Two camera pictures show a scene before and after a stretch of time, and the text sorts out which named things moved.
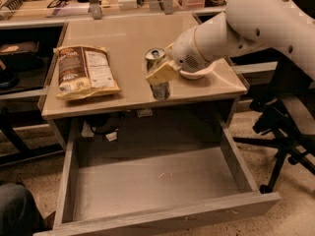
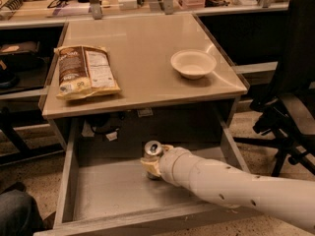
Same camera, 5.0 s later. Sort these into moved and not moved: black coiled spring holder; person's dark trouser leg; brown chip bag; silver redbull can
Moved: silver redbull can
Not moved: person's dark trouser leg; black coiled spring holder; brown chip bag
